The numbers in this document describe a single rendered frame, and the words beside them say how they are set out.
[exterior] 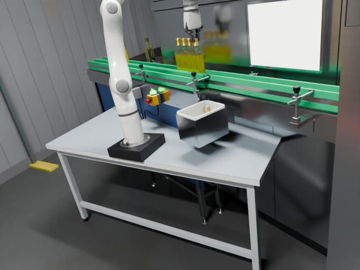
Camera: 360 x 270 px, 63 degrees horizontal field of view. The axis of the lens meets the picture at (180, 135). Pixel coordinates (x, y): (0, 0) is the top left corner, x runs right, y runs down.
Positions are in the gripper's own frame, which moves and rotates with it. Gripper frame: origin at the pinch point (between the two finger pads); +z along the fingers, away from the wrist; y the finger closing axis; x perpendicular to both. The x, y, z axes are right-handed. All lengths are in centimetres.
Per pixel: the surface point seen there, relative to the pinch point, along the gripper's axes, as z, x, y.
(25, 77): 32, -245, 66
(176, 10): -15.2, -35.5, -14.8
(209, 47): 8.5, -2.4, -12.1
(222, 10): -12.7, 12.1, -12.2
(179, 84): 25.4, -3.9, 13.5
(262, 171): 58, 63, 19
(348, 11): -11, 99, 21
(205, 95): 30.5, 15.2, 9.8
